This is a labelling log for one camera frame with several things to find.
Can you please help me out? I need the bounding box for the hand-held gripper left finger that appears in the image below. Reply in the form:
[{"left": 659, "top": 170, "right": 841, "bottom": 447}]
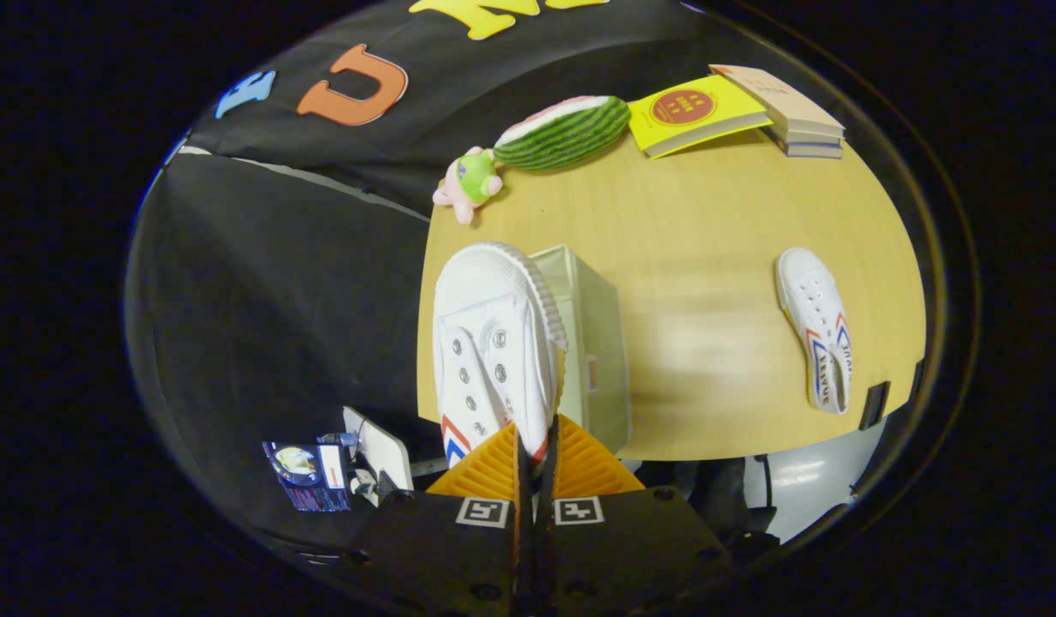
[{"left": 339, "top": 420, "right": 534, "bottom": 617}]

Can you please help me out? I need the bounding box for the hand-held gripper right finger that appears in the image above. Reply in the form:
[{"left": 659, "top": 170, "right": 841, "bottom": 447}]
[{"left": 535, "top": 414, "right": 736, "bottom": 617}]

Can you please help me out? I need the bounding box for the cream fabric storage box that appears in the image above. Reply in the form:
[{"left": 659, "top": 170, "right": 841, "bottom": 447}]
[{"left": 528, "top": 243, "right": 633, "bottom": 456}]

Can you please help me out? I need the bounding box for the white canvas shoe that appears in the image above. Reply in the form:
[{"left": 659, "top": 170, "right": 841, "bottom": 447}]
[
  {"left": 774, "top": 247, "right": 854, "bottom": 417},
  {"left": 431, "top": 241, "right": 570, "bottom": 474}
]

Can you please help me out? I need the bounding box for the white flat device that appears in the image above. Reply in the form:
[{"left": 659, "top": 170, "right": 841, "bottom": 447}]
[{"left": 343, "top": 406, "right": 416, "bottom": 492}]

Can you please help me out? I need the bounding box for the dark printed carton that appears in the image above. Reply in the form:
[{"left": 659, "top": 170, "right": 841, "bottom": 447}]
[{"left": 261, "top": 440, "right": 355, "bottom": 513}]

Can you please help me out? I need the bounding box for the pink and green plush toy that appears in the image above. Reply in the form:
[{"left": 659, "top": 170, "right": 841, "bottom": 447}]
[{"left": 431, "top": 146, "right": 506, "bottom": 226}]

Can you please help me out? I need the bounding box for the watermelon slice plush toy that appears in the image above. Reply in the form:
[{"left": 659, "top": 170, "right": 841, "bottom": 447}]
[{"left": 493, "top": 94, "right": 633, "bottom": 173}]

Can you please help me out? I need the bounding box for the yellow book with red circle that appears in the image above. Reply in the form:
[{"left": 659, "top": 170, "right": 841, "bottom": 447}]
[{"left": 627, "top": 74, "right": 774, "bottom": 161}]

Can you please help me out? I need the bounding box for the grey paperback book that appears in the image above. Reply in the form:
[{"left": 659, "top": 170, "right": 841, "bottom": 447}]
[{"left": 777, "top": 141, "right": 845, "bottom": 161}]

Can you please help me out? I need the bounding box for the white paperback book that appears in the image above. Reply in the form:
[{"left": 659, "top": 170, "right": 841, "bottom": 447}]
[{"left": 770, "top": 127, "right": 845, "bottom": 148}]

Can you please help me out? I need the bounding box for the beige paperback book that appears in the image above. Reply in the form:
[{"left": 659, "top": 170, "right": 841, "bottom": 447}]
[{"left": 709, "top": 63, "right": 847, "bottom": 139}]

